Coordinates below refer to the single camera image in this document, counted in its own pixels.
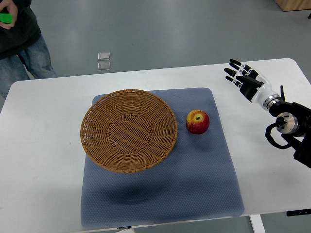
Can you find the wooden cabinet corner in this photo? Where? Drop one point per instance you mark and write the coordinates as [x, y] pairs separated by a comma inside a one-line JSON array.
[[293, 5]]

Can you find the red yellow apple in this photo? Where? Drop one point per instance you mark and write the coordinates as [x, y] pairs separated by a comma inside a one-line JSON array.
[[197, 121]]

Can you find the brown wicker basket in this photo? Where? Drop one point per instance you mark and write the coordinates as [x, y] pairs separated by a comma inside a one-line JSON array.
[[129, 131]]

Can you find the upper metal floor plate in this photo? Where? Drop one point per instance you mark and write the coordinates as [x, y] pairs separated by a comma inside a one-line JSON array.
[[103, 56]]

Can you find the blue grey table mat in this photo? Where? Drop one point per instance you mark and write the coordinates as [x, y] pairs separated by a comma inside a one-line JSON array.
[[196, 181]]

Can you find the metal floor plate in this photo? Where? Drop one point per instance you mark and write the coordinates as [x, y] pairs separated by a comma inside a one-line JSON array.
[[104, 66], [103, 56]]

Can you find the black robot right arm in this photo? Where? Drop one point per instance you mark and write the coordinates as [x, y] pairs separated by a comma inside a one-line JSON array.
[[293, 121]]

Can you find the green box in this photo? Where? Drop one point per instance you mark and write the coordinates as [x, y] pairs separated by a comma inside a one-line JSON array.
[[6, 18]]

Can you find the white table leg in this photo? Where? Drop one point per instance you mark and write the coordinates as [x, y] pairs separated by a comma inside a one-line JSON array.
[[257, 224]]

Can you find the person in dark jacket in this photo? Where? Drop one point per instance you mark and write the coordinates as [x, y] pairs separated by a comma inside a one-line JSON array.
[[23, 49]]

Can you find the black table control panel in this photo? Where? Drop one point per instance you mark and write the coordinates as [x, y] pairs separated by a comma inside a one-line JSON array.
[[298, 212]]

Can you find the lower metal floor plate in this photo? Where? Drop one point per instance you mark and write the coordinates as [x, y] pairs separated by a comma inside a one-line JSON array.
[[104, 66]]

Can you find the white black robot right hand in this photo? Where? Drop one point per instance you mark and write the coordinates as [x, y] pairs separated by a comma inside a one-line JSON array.
[[252, 84]]

